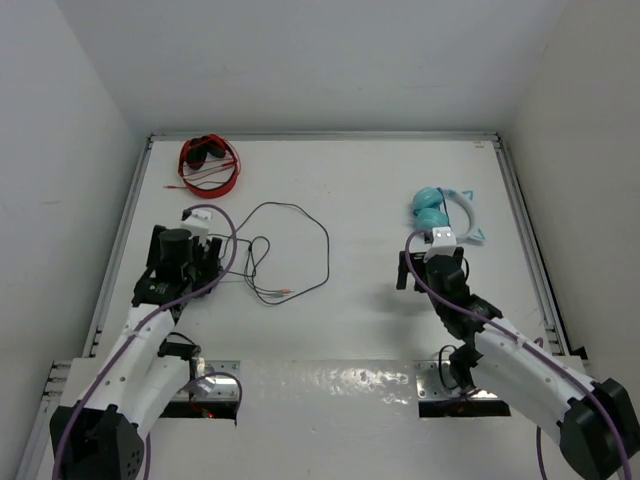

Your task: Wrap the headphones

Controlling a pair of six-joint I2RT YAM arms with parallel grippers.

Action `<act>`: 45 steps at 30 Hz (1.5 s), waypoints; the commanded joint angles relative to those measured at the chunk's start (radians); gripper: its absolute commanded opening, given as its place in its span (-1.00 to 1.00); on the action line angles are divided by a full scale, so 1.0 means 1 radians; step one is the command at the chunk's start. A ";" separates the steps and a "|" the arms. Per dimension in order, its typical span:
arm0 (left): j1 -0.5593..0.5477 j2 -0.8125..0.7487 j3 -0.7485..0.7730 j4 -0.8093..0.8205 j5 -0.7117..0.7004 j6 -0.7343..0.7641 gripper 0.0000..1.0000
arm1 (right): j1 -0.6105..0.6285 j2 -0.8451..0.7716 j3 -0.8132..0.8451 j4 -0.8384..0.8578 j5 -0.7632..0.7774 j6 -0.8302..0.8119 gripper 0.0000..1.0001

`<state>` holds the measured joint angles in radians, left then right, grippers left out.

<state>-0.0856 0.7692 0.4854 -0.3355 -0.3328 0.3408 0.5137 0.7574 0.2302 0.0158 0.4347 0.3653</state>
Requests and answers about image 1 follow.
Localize black wired headphones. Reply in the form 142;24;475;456
230;201;332;308

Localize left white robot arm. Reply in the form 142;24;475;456
50;221;222;479

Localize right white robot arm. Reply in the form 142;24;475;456
396;248;639;479

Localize teal cat ear headphones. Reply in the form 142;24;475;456
410;187;487;245

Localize red headphones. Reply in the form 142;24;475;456
166;134;242;200

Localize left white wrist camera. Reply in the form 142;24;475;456
180;209;212;245

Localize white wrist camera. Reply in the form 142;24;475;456
427;226;457;258
180;209;212;245

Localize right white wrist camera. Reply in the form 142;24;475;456
427;226;457;258

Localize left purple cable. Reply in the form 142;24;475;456
51;203;237;480

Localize purple cable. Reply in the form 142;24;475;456
404;230;632;480
51;203;237;480

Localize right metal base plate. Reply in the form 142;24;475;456
413;360;500;402

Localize metal base plate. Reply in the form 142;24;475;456
413;360;500;402
172;360;241;402

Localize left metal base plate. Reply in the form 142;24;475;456
172;360;241;402

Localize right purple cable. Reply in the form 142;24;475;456
404;230;632;480

